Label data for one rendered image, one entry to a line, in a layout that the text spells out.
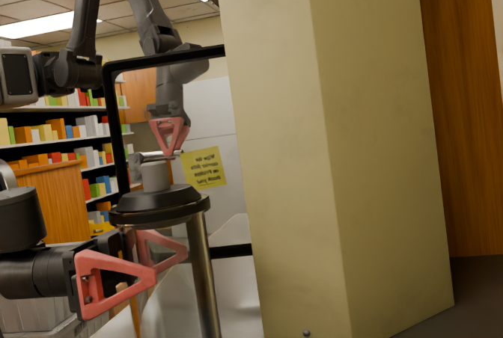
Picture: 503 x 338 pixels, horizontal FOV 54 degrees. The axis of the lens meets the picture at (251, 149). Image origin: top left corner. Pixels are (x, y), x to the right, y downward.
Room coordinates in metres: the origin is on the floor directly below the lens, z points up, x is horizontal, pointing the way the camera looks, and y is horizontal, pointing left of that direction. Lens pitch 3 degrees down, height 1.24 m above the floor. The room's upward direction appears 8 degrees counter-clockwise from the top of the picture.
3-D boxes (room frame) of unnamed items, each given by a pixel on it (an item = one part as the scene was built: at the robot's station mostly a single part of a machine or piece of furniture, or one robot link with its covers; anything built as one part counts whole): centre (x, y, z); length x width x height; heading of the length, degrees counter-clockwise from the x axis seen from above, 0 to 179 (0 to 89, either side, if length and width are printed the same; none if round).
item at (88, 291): (0.51, 0.15, 1.10); 0.09 x 0.07 x 0.07; 77
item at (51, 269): (0.56, 0.21, 1.10); 0.10 x 0.07 x 0.07; 167
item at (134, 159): (0.94, 0.22, 1.18); 0.02 x 0.02 x 0.06; 84
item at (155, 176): (0.53, 0.11, 1.18); 0.09 x 0.09 x 0.07
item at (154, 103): (0.94, 0.11, 1.19); 0.30 x 0.01 x 0.40; 84
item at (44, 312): (2.76, 1.24, 0.49); 0.60 x 0.42 x 0.33; 167
